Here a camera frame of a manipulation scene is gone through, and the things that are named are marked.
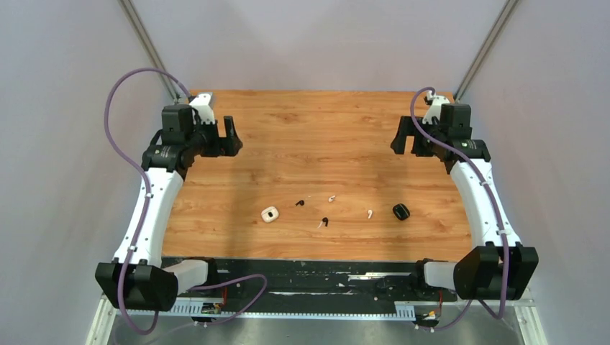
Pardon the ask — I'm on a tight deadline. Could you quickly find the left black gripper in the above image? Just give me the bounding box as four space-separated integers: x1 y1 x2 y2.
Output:
185 115 242 157

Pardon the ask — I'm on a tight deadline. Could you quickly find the white earbud charging case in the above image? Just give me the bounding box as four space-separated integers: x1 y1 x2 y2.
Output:
260 206 280 223

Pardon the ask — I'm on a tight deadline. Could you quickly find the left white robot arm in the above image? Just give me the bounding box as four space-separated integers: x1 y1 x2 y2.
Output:
95 104 243 312

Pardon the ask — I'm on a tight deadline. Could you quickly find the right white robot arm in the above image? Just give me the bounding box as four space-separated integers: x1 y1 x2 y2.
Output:
391 103 539 300

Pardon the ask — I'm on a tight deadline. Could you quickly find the black earbud charging case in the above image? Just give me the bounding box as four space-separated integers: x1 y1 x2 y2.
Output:
392 203 411 221

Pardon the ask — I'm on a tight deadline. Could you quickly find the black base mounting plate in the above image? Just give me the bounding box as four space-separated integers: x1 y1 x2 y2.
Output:
186 258 458 313

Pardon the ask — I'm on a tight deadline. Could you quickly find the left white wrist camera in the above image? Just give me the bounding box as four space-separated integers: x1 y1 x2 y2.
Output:
188 92 216 124

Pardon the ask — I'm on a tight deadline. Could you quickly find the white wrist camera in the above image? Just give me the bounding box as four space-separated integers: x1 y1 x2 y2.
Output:
422 91 451 124
188 92 216 124

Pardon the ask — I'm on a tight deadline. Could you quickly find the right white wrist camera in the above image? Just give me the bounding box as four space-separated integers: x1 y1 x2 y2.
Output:
422 91 451 124

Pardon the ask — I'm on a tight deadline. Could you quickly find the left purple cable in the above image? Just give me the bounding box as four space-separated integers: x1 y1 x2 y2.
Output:
104 67 269 335

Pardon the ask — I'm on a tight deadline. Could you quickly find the left aluminium frame post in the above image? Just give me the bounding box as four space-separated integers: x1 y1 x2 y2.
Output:
117 0 181 103

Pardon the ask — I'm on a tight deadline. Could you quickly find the aluminium frame post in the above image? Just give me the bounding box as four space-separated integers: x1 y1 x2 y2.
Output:
453 0 521 103
117 0 181 103

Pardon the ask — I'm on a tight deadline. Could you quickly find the right aluminium frame post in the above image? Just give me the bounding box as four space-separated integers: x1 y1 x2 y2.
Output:
453 0 521 103

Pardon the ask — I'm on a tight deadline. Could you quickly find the slotted cable duct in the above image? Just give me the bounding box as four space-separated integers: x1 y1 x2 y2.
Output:
119 298 416 321

